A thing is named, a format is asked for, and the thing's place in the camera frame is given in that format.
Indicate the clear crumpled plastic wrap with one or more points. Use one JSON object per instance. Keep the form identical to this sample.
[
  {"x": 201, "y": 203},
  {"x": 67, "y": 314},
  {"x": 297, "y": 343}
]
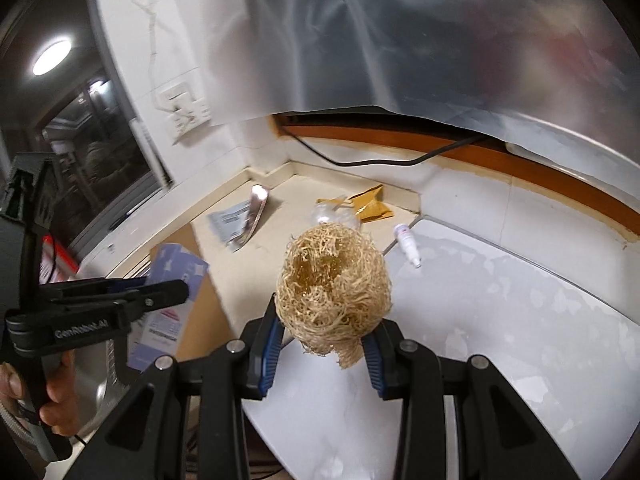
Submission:
[{"x": 333, "y": 213}]

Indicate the red pink bottle label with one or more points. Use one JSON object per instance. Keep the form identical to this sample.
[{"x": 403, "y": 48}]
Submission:
[{"x": 57, "y": 264}]

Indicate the stainless steel sink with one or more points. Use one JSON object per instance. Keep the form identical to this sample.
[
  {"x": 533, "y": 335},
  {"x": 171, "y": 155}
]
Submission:
[{"x": 103, "y": 376}]

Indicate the white wall socket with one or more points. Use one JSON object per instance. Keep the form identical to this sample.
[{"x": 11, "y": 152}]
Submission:
[{"x": 185, "y": 111}]

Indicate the person's left hand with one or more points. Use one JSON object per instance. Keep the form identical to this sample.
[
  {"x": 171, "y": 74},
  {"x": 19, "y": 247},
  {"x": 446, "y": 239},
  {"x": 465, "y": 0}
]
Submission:
[{"x": 61, "y": 413}]

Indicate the small white dropper bottle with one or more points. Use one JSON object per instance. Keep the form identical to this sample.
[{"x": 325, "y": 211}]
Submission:
[{"x": 407, "y": 243}]

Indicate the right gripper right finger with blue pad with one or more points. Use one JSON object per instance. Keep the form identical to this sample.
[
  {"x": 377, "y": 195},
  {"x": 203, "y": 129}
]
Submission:
[{"x": 402, "y": 369}]

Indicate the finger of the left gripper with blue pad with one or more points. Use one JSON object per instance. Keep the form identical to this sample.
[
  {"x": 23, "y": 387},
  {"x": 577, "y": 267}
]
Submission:
[
  {"x": 92, "y": 287},
  {"x": 152, "y": 297}
]

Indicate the dark window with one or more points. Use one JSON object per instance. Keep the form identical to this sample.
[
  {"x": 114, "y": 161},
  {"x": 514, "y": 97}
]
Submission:
[{"x": 61, "y": 94}]

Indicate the brown cardboard sheet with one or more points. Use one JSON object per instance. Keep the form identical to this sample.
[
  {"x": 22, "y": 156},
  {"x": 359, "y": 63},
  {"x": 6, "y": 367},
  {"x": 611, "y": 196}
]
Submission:
[{"x": 207, "y": 327}]

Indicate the blue white milk carton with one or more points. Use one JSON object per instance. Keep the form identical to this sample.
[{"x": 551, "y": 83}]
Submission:
[{"x": 160, "y": 331}]

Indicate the grey silver foil pouch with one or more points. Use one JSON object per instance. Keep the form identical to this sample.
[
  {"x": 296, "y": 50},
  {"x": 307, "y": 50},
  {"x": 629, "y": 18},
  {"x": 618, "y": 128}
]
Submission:
[{"x": 236, "y": 225}]

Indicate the tan loofah fibre ball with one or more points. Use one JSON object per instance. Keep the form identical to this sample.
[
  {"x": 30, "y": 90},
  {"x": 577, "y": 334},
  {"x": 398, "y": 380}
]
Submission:
[{"x": 333, "y": 290}]

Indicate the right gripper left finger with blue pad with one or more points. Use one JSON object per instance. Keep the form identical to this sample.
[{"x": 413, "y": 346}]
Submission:
[{"x": 242, "y": 369}]

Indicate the yellow crumpled paper bag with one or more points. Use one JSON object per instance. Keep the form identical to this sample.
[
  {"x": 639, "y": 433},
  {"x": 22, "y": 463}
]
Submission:
[{"x": 365, "y": 206}]

